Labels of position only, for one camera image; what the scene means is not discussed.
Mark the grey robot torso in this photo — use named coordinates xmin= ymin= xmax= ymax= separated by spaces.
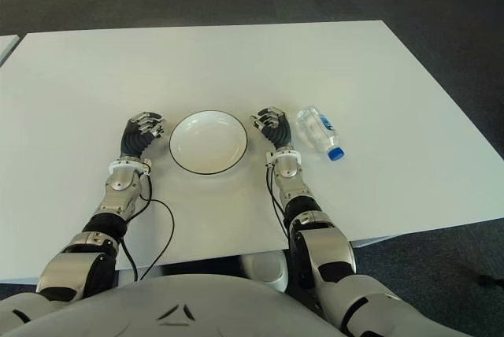
xmin=0 ymin=273 xmax=343 ymax=337

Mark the clear water bottle blue cap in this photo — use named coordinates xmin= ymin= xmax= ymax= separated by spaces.
xmin=295 ymin=106 xmax=347 ymax=162

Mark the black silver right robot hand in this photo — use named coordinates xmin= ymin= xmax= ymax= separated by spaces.
xmin=250 ymin=106 xmax=295 ymax=151

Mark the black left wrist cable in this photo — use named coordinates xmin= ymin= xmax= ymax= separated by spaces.
xmin=117 ymin=171 xmax=176 ymax=283

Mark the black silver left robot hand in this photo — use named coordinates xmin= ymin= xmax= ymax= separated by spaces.
xmin=119 ymin=110 xmax=166 ymax=161

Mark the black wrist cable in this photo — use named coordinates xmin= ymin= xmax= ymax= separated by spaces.
xmin=117 ymin=171 xmax=176 ymax=283
xmin=265 ymin=163 xmax=291 ymax=251

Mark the white robot leg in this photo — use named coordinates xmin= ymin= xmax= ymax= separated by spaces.
xmin=239 ymin=252 xmax=288 ymax=293

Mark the white neighbouring table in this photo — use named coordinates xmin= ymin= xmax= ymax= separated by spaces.
xmin=0 ymin=33 xmax=20 ymax=66

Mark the white plate with black rim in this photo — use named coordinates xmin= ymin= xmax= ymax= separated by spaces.
xmin=169 ymin=110 xmax=250 ymax=176

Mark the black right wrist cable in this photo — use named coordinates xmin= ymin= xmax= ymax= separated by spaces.
xmin=265 ymin=163 xmax=291 ymax=251

